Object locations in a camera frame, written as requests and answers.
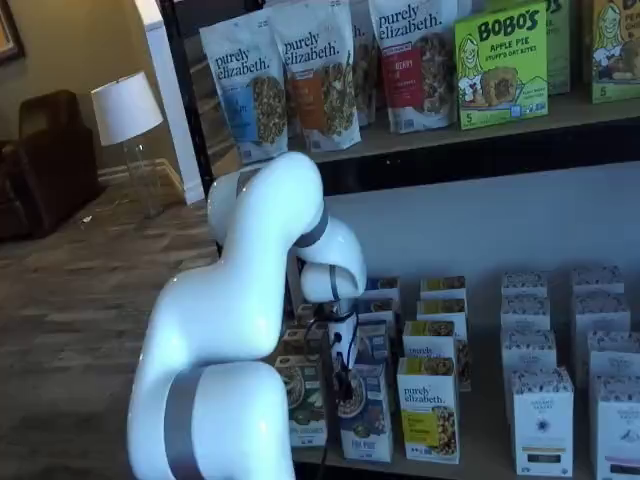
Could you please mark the dark brown armchair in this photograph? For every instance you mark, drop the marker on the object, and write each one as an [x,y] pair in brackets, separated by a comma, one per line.
[45,165]

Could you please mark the green apple cinnamon oatmeal box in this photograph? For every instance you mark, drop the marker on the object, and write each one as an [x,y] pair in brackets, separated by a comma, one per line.
[300,342]
[305,315]
[302,405]

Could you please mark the white table lamp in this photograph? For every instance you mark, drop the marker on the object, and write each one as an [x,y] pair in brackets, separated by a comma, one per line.
[127,107]

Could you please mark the orange Purely Elizabeth granola pouch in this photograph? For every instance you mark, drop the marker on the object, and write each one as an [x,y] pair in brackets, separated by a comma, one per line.
[320,85]

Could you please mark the white tea box blue flower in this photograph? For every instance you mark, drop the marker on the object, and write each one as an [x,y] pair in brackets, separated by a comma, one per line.
[524,283]
[527,352]
[542,425]
[525,312]

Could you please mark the red Purely Elizabeth granola pouch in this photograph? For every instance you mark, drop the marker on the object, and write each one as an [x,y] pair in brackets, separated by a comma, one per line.
[420,70]

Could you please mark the green Bobo's apple pie box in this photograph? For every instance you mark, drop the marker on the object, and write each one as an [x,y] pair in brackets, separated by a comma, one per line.
[500,65]

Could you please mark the dark framed wall picture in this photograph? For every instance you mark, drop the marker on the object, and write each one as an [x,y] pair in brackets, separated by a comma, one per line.
[7,25]

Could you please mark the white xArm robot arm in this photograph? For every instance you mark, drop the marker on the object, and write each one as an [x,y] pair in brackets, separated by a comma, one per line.
[240,300]

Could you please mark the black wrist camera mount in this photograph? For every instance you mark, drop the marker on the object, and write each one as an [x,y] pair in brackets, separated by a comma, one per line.
[327,311]

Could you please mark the blue white Flax Plus box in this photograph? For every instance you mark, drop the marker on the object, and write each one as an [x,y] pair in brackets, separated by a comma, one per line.
[374,340]
[367,425]
[377,307]
[382,287]

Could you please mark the yellow Purely Elizabeth box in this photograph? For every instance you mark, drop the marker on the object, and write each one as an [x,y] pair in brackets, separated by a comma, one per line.
[430,420]
[442,287]
[442,310]
[445,340]

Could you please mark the white tea box pink band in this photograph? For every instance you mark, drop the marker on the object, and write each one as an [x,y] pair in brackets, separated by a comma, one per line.
[617,430]
[602,315]
[597,280]
[615,352]

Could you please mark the black frame wooden shelf unit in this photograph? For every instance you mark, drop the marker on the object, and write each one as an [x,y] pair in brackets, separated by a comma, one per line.
[450,145]

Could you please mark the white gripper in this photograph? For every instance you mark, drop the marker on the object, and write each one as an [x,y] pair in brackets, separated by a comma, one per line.
[345,340]

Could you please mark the blue Purely Elizabeth granola pouch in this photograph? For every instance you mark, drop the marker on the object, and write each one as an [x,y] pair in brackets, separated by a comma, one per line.
[245,85]

